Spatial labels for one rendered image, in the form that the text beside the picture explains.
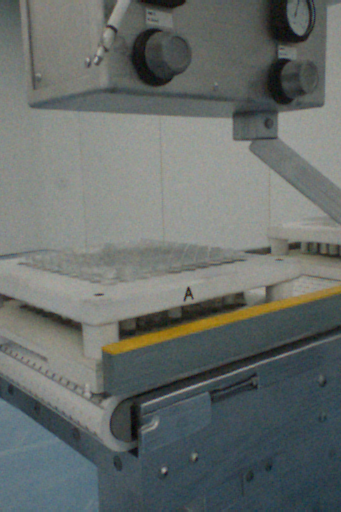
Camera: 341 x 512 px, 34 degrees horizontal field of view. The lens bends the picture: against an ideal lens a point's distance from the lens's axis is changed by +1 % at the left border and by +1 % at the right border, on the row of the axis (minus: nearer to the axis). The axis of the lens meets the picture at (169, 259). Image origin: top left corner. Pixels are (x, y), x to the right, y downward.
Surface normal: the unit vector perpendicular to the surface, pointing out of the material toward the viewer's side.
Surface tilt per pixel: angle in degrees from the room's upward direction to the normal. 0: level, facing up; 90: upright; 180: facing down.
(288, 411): 90
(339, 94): 90
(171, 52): 90
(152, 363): 90
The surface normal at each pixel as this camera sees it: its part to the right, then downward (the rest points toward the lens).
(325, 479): 0.63, 0.11
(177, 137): -0.68, 0.14
